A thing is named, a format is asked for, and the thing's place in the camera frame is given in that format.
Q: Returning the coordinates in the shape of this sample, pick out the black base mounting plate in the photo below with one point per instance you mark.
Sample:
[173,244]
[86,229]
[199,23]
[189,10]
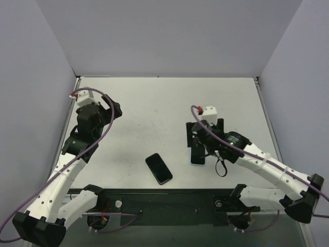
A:
[173,207]

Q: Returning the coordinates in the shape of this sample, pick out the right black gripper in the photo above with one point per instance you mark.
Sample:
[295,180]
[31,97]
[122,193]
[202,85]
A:
[192,136]

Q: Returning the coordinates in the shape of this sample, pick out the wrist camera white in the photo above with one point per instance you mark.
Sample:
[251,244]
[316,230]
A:
[84,97]
[209,114]

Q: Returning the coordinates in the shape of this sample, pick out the black phone case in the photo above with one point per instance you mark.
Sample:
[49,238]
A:
[158,168]

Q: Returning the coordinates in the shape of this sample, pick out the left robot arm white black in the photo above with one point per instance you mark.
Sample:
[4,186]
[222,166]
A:
[46,221]

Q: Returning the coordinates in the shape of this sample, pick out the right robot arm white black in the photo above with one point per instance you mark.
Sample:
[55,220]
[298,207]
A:
[294,192]

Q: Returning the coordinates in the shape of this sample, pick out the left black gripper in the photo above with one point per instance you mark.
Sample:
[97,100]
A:
[111,106]

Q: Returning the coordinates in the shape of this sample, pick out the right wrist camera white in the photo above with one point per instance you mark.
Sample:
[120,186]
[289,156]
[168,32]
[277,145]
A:
[209,114]

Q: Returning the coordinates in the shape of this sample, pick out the light blue cased phone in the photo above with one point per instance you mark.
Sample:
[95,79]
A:
[197,156]

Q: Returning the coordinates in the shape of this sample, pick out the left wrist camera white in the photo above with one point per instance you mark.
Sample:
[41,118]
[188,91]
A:
[84,97]

